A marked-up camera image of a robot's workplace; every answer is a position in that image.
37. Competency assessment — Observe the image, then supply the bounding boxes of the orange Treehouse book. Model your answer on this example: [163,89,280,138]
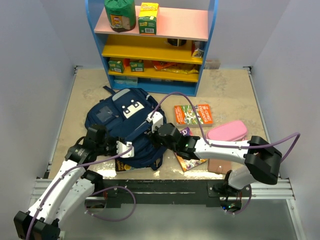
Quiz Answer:
[174,104,214,128]

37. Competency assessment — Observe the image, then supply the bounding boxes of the navy blue student backpack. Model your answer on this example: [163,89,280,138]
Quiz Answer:
[84,85,166,171]

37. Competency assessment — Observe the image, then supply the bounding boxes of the brown leather wallet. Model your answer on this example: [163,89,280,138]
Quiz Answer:
[207,159,232,175]

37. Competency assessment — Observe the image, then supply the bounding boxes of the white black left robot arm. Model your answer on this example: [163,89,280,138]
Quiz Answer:
[13,124,117,240]

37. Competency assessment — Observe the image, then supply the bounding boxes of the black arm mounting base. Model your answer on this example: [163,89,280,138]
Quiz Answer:
[91,179,252,208]

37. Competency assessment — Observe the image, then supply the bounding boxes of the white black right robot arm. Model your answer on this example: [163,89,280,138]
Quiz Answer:
[149,123,282,198]

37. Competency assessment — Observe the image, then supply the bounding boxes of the purple Roald Dahl book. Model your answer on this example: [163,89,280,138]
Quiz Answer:
[174,127,208,172]

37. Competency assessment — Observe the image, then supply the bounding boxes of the orange yellow snack packets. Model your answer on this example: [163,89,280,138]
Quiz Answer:
[151,60,199,75]

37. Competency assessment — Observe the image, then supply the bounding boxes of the pink pencil case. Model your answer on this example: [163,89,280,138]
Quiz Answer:
[206,120,248,142]

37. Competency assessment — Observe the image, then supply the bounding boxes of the blue shelf unit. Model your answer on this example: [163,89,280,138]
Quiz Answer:
[84,0,219,97]

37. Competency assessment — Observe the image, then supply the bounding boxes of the small green box right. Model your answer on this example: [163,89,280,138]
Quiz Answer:
[129,59,145,72]

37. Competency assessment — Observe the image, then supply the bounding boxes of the small green box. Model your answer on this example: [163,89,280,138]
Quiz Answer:
[108,57,125,73]
[129,59,145,72]

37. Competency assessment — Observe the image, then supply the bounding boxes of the small green box left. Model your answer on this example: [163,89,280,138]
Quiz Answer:
[108,57,125,73]

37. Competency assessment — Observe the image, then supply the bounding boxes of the small box behind shelf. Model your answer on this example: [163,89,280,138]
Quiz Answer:
[204,59,221,70]

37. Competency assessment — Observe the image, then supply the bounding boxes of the small snack pouch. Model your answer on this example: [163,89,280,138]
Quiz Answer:
[191,40,205,58]

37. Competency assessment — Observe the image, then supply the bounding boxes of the yellow green carton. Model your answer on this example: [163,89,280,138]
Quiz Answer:
[138,2,159,35]

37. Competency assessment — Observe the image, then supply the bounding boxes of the green cylindrical package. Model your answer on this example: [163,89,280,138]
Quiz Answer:
[104,0,137,33]

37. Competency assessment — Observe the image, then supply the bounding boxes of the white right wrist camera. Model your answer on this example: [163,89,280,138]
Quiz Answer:
[146,111,164,133]

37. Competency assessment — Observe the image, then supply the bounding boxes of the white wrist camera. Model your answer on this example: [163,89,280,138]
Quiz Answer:
[116,140,135,158]
[146,111,164,133]

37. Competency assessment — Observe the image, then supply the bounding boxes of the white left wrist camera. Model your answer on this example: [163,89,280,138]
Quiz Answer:
[116,140,135,158]

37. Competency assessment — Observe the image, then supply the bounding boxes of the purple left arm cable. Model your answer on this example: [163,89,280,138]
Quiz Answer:
[24,143,134,240]

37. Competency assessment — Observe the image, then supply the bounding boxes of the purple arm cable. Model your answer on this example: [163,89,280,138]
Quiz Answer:
[149,91,301,163]
[24,143,134,240]

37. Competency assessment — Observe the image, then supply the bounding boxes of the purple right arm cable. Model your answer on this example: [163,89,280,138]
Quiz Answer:
[149,91,301,163]

